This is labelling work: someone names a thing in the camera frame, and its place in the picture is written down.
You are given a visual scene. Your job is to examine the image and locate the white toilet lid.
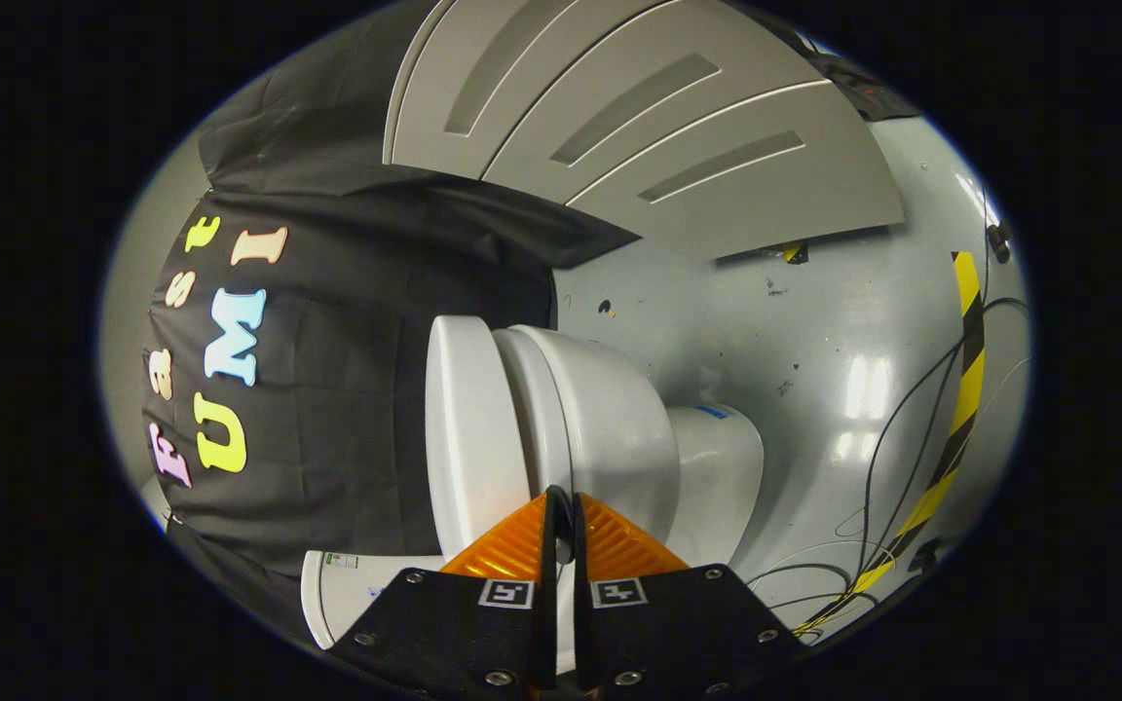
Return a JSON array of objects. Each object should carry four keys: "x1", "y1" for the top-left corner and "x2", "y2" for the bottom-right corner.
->
[{"x1": 425, "y1": 314, "x2": 535, "y2": 562}]

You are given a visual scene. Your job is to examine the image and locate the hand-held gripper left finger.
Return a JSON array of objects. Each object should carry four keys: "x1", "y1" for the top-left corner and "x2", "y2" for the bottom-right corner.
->
[{"x1": 327, "y1": 492, "x2": 559, "y2": 697}]

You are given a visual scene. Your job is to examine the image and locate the black backdrop cloth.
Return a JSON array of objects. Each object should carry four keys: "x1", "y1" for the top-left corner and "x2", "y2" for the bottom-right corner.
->
[{"x1": 142, "y1": 0, "x2": 642, "y2": 639}]

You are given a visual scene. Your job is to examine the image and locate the white slotted cabinet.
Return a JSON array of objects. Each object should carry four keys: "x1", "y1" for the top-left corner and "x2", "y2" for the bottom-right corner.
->
[{"x1": 383, "y1": 0, "x2": 907, "y2": 262}]

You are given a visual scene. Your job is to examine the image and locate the white ceramic toilet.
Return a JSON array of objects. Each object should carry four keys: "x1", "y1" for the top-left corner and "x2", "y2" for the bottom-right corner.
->
[{"x1": 301, "y1": 324, "x2": 766, "y2": 651}]

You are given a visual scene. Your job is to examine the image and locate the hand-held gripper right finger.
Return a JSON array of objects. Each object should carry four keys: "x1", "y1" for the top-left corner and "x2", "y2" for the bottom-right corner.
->
[{"x1": 571, "y1": 492, "x2": 810, "y2": 697}]

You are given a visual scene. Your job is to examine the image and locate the yellow black hazard tape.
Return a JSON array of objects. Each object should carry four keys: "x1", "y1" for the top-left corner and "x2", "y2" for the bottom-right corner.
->
[{"x1": 795, "y1": 251, "x2": 987, "y2": 636}]

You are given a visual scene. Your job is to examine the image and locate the black floor cables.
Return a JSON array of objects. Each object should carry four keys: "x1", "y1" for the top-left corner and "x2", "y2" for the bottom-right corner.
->
[{"x1": 746, "y1": 292, "x2": 1031, "y2": 646}]

